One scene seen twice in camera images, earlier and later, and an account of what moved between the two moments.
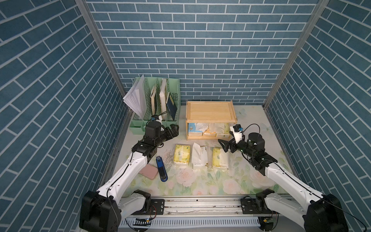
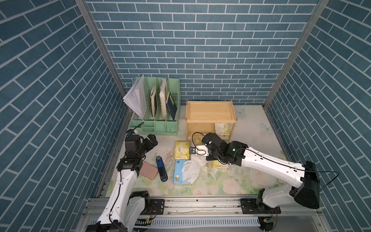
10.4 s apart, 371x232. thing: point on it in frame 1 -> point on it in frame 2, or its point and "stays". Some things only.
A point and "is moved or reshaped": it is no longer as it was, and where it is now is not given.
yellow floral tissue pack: [182, 153] is moved or reshaped
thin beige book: [152, 99] stays
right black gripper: [226, 147] -> [208, 158]
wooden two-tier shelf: [209, 120] stays
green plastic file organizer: [163, 99] stays
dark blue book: [171, 106] stays
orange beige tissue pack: [211, 131] -> [197, 138]
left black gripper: [176, 132] -> [149, 145]
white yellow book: [163, 98] stays
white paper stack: [135, 99] stays
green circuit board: [143, 222] stays
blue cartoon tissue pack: [196, 129] -> [178, 176]
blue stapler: [162, 169] stays
